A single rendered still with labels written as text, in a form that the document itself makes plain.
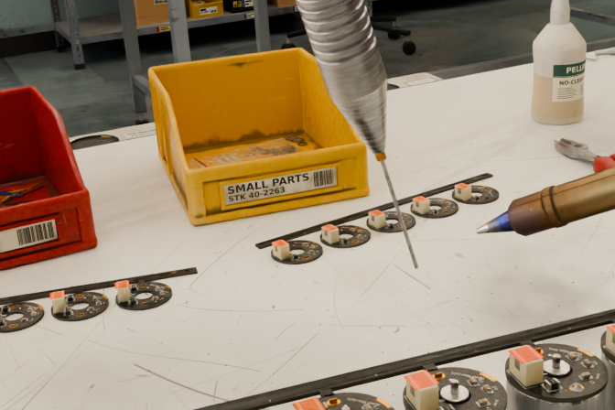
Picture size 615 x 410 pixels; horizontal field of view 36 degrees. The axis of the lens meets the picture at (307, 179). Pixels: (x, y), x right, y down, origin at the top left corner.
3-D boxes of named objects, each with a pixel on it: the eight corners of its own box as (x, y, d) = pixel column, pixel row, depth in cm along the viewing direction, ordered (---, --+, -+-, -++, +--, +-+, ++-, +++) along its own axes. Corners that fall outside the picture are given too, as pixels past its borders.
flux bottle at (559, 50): (578, 126, 60) (585, -32, 57) (525, 123, 62) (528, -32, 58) (587, 111, 63) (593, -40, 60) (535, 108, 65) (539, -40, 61)
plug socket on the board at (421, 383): (448, 407, 23) (448, 383, 22) (415, 415, 22) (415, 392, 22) (434, 390, 23) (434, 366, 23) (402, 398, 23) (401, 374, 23)
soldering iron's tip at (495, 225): (479, 246, 20) (521, 233, 20) (469, 225, 20) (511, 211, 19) (485, 237, 21) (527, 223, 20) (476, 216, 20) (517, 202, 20)
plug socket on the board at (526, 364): (553, 381, 23) (553, 357, 23) (522, 388, 23) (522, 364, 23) (535, 364, 24) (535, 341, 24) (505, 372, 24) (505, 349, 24)
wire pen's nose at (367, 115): (338, 160, 18) (315, 93, 17) (375, 127, 18) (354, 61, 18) (381, 173, 17) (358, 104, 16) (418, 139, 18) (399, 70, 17)
